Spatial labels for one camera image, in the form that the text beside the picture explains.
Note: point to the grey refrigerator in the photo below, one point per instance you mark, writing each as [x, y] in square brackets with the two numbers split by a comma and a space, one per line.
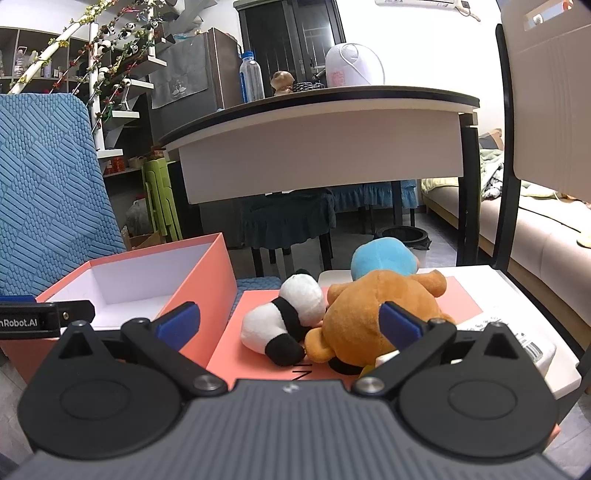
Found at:
[221, 69]

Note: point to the blue plush toy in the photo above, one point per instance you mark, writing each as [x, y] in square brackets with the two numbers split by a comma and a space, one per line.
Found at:
[383, 258]

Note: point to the brown cardboard box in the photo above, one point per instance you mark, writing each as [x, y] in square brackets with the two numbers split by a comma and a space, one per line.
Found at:
[143, 241]

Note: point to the chair with dark blue cover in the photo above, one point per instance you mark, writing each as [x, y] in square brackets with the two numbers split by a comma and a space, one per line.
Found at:
[286, 217]

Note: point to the chair with blue ruffled cover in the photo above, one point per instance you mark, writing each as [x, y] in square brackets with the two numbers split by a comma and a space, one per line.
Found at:
[369, 194]

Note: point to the brown bear plush toy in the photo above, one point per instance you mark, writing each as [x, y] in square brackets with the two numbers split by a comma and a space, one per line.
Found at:
[364, 300]

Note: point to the white table with dark top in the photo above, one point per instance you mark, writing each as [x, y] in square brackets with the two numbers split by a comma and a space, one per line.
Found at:
[323, 147]

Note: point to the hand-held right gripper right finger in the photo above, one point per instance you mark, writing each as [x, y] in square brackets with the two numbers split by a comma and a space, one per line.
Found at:
[401, 327]

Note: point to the white low table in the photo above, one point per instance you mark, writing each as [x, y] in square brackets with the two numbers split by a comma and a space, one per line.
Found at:
[512, 295]

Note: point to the grey plastic bag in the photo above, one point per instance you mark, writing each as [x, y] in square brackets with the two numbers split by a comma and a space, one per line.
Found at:
[138, 214]

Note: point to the crumpled blanket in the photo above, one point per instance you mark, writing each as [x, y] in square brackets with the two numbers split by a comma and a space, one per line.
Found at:
[496, 173]

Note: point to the flower garland with pandas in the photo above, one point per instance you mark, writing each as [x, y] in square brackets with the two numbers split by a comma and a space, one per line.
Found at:
[104, 46]

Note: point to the panda plush toy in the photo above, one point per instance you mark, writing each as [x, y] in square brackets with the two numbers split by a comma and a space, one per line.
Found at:
[300, 295]

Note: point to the pink cardboard box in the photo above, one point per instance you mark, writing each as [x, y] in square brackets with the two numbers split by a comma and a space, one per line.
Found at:
[203, 286]

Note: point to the red jars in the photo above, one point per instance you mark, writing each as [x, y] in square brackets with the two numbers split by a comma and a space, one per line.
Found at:
[115, 165]

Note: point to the dark glass cabinet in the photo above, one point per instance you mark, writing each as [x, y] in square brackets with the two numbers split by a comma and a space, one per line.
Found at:
[286, 37]

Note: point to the grey embroidered cloth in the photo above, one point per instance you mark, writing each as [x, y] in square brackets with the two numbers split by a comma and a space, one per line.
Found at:
[180, 74]

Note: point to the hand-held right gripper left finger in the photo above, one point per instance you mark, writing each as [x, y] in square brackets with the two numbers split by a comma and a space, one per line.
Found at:
[178, 319]

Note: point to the white printed package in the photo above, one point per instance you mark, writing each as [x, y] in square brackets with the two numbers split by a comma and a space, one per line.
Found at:
[531, 344]

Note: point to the beige sofa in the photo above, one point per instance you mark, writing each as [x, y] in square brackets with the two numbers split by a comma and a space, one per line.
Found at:
[545, 240]

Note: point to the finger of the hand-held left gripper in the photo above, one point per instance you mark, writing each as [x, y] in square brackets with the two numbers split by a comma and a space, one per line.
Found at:
[74, 311]

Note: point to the white round appliance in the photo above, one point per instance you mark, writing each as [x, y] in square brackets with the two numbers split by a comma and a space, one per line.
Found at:
[351, 64]

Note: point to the white staircase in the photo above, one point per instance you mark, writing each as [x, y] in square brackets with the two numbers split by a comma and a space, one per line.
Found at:
[97, 87]

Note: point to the chair with blue textured cover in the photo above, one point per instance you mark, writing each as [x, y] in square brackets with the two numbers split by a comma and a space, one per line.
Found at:
[46, 184]

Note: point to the small brown figurine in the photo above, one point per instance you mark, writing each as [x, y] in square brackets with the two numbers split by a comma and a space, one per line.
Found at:
[282, 83]

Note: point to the grey wall shelf unit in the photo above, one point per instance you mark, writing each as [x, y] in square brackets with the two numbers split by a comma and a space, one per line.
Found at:
[41, 50]

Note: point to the clear water bottle blue cap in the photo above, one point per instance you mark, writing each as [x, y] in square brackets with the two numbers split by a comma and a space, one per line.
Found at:
[251, 76]

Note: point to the black and white trash bin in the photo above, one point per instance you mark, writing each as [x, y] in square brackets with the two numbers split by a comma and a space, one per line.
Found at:
[406, 237]

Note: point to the dark woven basket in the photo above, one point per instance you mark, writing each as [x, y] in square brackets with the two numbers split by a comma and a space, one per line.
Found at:
[307, 86]

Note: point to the pink box lid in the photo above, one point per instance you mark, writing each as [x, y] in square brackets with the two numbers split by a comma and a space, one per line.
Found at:
[240, 346]

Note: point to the stack of green stools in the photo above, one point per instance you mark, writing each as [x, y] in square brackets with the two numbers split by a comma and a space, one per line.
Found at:
[159, 198]

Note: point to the beige chair with black frame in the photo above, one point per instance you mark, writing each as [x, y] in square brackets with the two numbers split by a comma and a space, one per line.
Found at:
[549, 92]

